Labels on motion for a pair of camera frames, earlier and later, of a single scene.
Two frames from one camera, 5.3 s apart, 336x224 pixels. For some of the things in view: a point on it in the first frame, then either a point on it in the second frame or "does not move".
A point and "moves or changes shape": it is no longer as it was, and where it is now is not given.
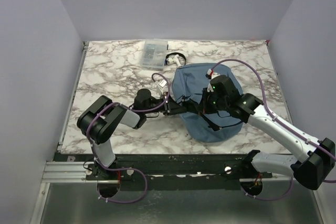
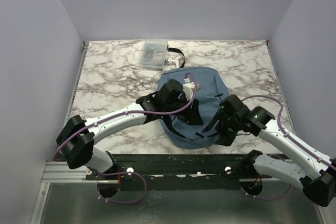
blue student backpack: x=190 y=80 moves or changes shape
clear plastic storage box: x=154 y=54 does not move
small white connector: x=170 y=61 does not move
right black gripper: x=205 y=108 -> x=226 y=138
